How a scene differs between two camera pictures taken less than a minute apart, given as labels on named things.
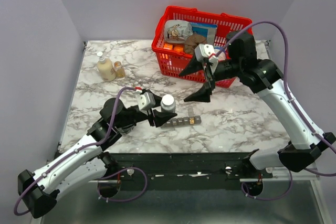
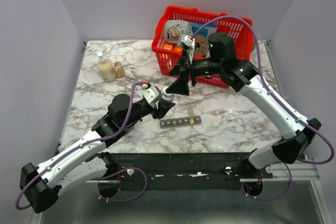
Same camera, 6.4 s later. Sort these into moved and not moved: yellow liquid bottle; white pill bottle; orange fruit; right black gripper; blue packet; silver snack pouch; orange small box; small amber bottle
Moved: right black gripper; white pill bottle
Not moved: orange small box; orange fruit; yellow liquid bottle; small amber bottle; silver snack pouch; blue packet
